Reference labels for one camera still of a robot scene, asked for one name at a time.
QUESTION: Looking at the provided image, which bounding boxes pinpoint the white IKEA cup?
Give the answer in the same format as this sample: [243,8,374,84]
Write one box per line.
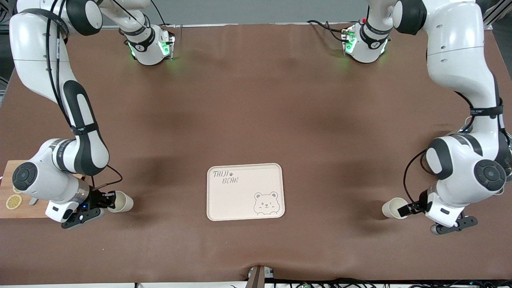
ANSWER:
[107,191,134,213]
[382,198,410,220]

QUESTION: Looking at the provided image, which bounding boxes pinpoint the bamboo cutting board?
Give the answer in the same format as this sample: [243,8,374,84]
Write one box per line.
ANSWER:
[0,160,87,219]

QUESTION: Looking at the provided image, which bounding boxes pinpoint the beige bear print tray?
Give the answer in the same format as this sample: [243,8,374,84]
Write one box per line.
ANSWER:
[206,163,286,222]

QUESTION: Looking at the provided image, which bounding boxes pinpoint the brown table cover mat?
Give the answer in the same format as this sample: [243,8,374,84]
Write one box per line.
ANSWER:
[0,22,512,286]

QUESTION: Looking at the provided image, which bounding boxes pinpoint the black base cable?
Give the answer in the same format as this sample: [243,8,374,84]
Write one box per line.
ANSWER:
[150,0,179,36]

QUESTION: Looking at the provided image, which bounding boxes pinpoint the aluminium frame post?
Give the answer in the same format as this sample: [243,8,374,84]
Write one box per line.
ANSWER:
[482,3,512,31]
[0,0,18,25]

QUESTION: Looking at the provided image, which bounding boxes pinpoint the black base cables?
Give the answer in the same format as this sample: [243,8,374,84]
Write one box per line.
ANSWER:
[307,19,355,44]

